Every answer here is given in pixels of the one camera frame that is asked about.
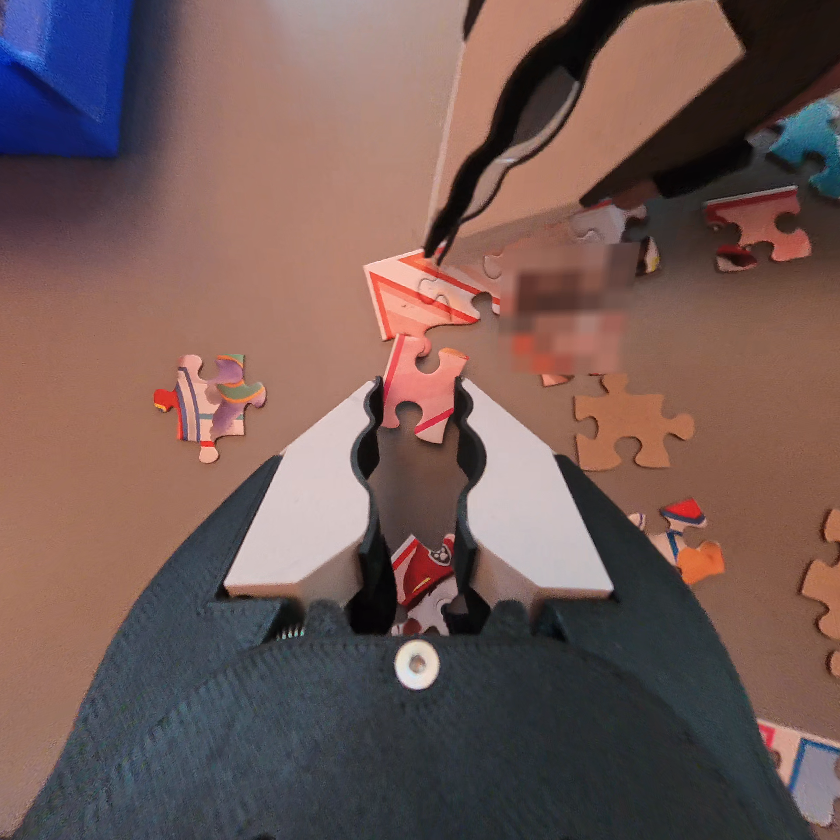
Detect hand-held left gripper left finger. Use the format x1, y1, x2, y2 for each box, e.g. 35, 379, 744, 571
222, 375, 396, 634

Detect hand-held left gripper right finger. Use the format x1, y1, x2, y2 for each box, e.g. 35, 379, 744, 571
455, 377, 618, 634

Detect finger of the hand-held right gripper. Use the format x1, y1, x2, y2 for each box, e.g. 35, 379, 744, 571
435, 0, 747, 265
425, 0, 580, 258

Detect red white dog puzzle piece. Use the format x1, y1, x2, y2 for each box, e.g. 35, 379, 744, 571
392, 535, 457, 635

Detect jigsaw puzzle pieces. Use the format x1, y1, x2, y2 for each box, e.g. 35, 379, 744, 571
153, 98, 840, 829

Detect pink diagonal-striped puzzle piece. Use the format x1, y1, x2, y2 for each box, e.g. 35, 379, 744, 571
381, 335, 470, 446

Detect pink red-bordered puzzle piece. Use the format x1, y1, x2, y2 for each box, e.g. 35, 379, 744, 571
703, 187, 813, 273

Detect red striped joined puzzle section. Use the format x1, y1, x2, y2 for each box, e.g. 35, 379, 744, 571
363, 248, 503, 342

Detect grey desk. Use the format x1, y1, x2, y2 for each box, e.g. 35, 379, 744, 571
0, 0, 840, 840

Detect person's right hand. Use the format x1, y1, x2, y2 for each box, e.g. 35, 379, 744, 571
607, 178, 660, 212

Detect blue plastic bin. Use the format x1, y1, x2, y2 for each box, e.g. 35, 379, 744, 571
0, 0, 135, 158

